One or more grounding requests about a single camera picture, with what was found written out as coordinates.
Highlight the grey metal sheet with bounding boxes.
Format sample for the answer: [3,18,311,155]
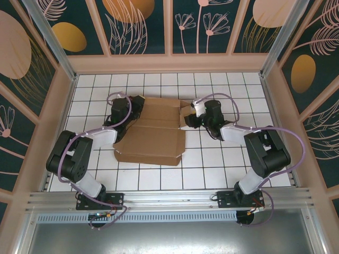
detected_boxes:
[15,207,328,254]

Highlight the dark floral wall panel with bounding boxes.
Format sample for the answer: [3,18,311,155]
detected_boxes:
[0,0,58,117]
[94,0,166,56]
[37,0,111,56]
[0,86,37,191]
[280,0,339,115]
[232,0,301,53]
[172,0,243,55]
[301,97,339,189]

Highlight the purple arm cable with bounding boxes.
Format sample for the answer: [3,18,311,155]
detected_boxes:
[194,93,307,228]
[57,91,132,230]

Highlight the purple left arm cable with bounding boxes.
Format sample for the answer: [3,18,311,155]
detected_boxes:
[57,91,132,230]

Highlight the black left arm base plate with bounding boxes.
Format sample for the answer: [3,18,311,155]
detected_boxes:
[76,192,125,211]

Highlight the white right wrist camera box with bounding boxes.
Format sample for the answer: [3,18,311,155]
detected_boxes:
[191,98,207,117]

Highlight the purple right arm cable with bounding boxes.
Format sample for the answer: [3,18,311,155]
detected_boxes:
[194,93,307,228]

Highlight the aluminium table edge rail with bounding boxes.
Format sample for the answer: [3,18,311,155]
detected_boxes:
[39,75,78,192]
[259,75,297,188]

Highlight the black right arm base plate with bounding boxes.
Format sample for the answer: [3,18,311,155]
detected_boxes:
[216,190,265,210]

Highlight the aluminium frame post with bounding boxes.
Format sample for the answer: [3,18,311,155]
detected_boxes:
[260,0,317,80]
[21,0,78,80]

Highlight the brown cardboard paper box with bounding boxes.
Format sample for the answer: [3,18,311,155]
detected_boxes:
[112,97,192,166]

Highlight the aluminium mounting rail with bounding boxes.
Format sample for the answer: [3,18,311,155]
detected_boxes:
[25,187,315,212]

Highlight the grey slotted cable duct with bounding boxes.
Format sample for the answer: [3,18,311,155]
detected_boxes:
[35,210,238,223]

